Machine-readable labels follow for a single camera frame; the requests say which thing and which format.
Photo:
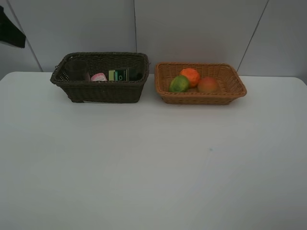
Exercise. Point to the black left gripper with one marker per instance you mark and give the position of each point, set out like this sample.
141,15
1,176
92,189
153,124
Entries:
9,33

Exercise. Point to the translucent purple plastic cup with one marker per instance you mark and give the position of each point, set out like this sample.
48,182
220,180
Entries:
77,70

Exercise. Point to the pink lotion bottle white cap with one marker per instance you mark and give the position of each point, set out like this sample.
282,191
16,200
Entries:
99,77

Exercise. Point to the black rectangular bottle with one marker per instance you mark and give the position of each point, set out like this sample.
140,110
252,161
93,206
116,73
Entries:
128,74

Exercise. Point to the green yellow mango fruit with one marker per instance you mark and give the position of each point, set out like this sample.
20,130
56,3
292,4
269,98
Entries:
179,84

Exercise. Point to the orange tangerine fruit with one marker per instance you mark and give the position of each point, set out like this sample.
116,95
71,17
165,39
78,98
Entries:
192,75

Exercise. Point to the red yellow peach fruit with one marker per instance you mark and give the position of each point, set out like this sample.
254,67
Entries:
207,85

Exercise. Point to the dark brown wicker basket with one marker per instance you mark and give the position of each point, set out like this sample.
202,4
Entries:
79,91

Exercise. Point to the light brown wicker basket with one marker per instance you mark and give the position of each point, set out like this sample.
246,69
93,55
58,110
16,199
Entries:
230,87

